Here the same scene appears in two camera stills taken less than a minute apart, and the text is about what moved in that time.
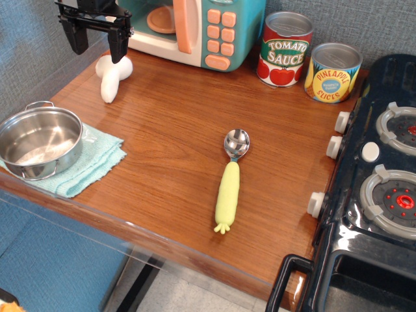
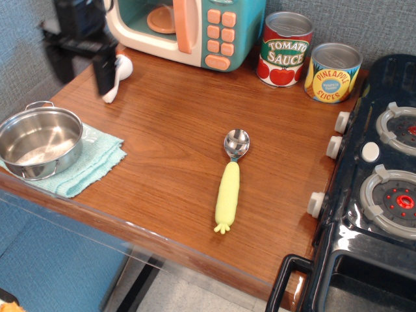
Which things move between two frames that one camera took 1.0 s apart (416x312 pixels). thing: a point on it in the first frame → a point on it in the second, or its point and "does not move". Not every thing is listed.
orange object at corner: (11, 303) does not move
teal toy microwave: (218, 35) does not move
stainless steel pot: (40, 140) does not move
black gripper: (105, 13) → (81, 23)
